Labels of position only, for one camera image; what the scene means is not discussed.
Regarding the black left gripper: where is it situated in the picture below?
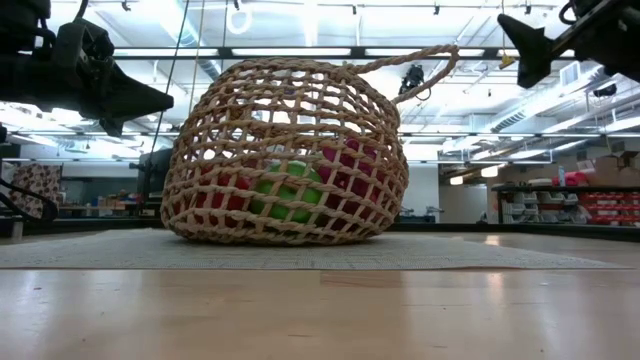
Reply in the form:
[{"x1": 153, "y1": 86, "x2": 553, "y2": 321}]
[{"x1": 0, "y1": 49, "x2": 175, "y2": 137}]

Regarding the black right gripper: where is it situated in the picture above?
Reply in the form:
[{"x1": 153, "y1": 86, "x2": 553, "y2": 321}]
[{"x1": 497, "y1": 0, "x2": 640, "y2": 90}]

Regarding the orange-red apple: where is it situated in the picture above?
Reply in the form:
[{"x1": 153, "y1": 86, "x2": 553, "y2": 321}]
[{"x1": 192, "y1": 167, "x2": 254, "y2": 229}]

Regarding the green apple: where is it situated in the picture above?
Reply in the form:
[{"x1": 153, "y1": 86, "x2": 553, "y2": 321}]
[{"x1": 249, "y1": 160, "x2": 324, "y2": 225}]

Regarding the woven wicker basket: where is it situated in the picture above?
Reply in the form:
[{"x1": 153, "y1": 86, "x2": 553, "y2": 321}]
[{"x1": 160, "y1": 44, "x2": 460, "y2": 247}]

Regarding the purple grape bunch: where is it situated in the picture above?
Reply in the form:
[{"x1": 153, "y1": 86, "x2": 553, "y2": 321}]
[{"x1": 317, "y1": 138, "x2": 389, "y2": 231}]

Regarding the black equipment stand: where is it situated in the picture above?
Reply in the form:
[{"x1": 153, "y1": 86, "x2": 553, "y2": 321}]
[{"x1": 137, "y1": 147, "x2": 176, "y2": 204}]

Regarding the floral patterned cloth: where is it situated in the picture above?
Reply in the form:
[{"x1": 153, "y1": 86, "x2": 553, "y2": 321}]
[{"x1": 9, "y1": 163, "x2": 62, "y2": 219}]

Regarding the pink background bag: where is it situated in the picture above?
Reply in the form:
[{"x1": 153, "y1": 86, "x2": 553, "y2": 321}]
[{"x1": 552, "y1": 171, "x2": 589, "y2": 187}]

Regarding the brown cardboard box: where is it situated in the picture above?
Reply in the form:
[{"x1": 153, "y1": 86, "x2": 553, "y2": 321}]
[{"x1": 589, "y1": 152, "x2": 640, "y2": 187}]

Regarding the grey storage bin rack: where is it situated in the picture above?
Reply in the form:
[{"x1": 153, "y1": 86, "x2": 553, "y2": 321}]
[{"x1": 499, "y1": 189, "x2": 587, "y2": 225}]

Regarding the red storage bin rack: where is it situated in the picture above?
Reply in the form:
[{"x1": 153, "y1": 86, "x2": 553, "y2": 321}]
[{"x1": 579, "y1": 191, "x2": 640, "y2": 227}]

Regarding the grey woven placemat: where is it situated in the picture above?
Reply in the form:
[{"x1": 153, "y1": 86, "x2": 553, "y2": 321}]
[{"x1": 0, "y1": 228, "x2": 632, "y2": 271}]

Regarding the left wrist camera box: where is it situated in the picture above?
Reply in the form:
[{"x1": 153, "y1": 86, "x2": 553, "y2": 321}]
[{"x1": 52, "y1": 18, "x2": 116, "y2": 65}]

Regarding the black hanging camera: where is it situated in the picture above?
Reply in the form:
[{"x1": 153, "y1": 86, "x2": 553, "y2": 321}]
[{"x1": 398, "y1": 64, "x2": 432, "y2": 101}]

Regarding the thick black cable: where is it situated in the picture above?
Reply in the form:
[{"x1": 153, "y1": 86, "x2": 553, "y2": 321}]
[{"x1": 0, "y1": 177, "x2": 59, "y2": 224}]

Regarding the white hanging ring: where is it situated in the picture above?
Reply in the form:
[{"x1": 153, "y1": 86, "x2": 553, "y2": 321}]
[{"x1": 226, "y1": 5, "x2": 255, "y2": 36}]

